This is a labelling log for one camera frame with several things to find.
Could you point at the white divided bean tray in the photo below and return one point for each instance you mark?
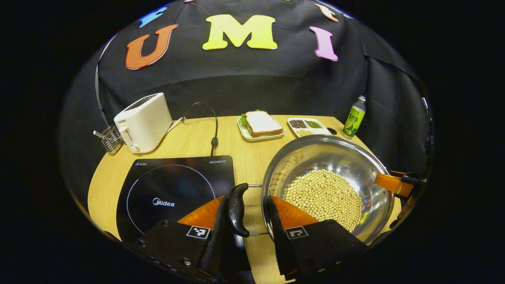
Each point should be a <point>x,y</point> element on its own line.
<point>311,125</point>

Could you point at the white bread sandwich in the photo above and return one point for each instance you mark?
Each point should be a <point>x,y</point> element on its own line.
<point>262,123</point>

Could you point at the green drink bottle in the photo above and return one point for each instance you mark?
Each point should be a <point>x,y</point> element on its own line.
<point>354,120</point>

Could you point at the white toaster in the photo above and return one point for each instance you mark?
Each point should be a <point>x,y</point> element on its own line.
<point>148,122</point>

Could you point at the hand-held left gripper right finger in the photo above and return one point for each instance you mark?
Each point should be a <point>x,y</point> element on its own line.
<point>323,244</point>

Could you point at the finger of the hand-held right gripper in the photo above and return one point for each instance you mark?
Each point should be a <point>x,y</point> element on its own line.
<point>388,183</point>

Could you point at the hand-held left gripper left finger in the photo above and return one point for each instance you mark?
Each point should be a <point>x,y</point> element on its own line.
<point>177,244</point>

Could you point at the pale sandwich plate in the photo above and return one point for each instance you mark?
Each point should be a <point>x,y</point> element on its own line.
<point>244,134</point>

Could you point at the black backdrop cloth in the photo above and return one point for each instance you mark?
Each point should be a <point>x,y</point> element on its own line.
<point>236,79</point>

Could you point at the black induction cooktop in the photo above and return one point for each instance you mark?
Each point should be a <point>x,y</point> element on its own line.
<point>173,177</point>

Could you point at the pile of soybeans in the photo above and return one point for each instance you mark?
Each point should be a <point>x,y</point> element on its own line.
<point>323,197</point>

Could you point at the stainless steel pot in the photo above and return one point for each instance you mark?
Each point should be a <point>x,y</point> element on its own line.
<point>335,157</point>

